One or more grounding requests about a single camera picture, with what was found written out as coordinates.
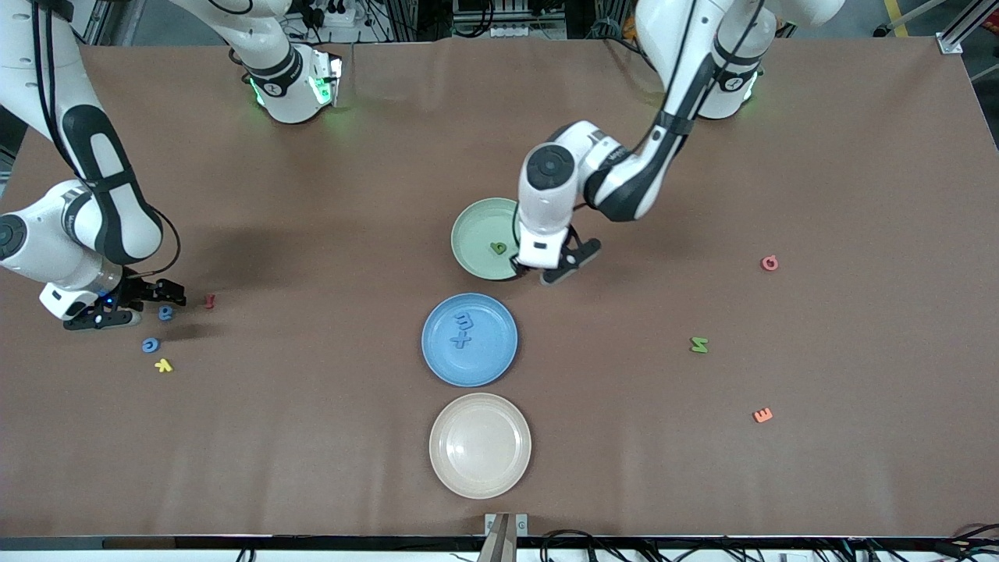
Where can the blue round plate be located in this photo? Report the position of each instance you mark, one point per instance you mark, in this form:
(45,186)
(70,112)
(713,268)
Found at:
(484,359)

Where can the brown table cover sheet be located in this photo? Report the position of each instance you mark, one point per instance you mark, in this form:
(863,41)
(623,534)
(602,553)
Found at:
(312,468)

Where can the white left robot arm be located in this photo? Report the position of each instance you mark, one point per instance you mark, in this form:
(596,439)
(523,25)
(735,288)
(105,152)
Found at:
(550,179)

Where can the black table edge strip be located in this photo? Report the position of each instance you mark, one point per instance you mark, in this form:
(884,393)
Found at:
(312,542)

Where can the green foam letter N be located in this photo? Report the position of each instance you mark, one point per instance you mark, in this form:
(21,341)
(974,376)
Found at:
(699,344)

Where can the blue foam letter X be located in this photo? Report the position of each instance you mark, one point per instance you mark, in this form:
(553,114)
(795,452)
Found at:
(460,340)

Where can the tan upright post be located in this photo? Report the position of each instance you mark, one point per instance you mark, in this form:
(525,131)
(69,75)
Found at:
(499,546)

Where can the beige round plate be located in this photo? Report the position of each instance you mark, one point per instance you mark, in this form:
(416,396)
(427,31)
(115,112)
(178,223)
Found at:
(480,445)

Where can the green foam letter b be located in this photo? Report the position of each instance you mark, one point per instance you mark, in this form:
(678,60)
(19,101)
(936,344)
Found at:
(498,248)

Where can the green round plate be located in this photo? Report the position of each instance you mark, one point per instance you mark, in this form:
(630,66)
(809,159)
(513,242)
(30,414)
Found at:
(472,234)

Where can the aluminium frame profile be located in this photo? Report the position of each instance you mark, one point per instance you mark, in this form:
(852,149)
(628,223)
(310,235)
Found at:
(948,43)

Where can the yellow foam letter K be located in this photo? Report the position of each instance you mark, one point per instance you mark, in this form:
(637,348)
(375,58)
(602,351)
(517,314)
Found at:
(163,364)

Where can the pink foam letter Q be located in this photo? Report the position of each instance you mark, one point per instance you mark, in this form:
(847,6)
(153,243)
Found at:
(769,263)

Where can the blue foam letter G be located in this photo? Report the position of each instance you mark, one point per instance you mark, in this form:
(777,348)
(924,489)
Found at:
(151,345)

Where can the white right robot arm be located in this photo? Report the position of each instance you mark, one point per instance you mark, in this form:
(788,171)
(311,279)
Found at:
(47,250)

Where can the metal table edge bracket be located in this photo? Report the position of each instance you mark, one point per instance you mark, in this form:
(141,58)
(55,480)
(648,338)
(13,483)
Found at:
(521,524)

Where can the orange foam letter E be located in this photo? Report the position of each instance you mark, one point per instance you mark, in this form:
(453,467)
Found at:
(762,415)

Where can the blue foam letter E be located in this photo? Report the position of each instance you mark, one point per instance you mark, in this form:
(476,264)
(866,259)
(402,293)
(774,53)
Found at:
(463,320)

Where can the white power strip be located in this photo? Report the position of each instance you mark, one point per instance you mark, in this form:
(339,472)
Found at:
(343,16)

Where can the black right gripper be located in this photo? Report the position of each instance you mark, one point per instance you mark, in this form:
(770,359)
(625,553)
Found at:
(143,289)

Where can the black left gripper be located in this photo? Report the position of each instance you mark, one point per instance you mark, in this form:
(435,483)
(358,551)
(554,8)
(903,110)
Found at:
(517,267)

